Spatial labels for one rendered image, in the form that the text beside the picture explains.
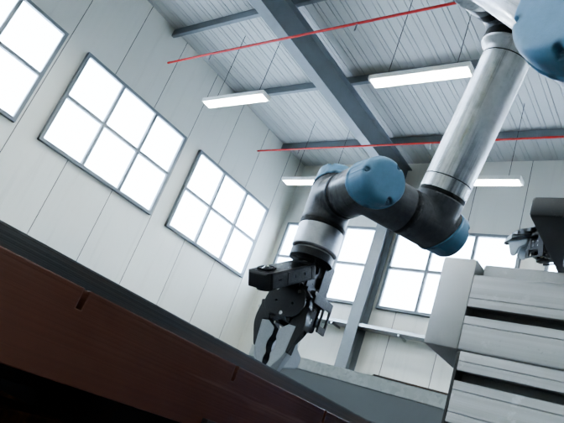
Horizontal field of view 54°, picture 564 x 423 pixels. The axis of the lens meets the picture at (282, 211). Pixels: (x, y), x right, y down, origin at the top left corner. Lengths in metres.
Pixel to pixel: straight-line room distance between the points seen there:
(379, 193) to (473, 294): 0.28
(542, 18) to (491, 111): 0.36
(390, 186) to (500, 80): 0.26
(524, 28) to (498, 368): 0.31
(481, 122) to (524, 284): 0.42
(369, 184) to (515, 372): 0.36
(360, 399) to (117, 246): 9.10
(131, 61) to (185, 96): 1.40
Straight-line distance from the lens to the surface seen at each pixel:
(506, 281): 0.55
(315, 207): 0.89
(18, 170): 9.74
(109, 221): 10.56
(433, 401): 1.78
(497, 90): 0.94
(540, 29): 0.57
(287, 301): 0.84
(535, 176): 11.87
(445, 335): 0.55
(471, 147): 0.90
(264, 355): 0.84
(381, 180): 0.80
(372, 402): 1.85
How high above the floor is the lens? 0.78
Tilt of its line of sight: 21 degrees up
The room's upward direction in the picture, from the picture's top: 21 degrees clockwise
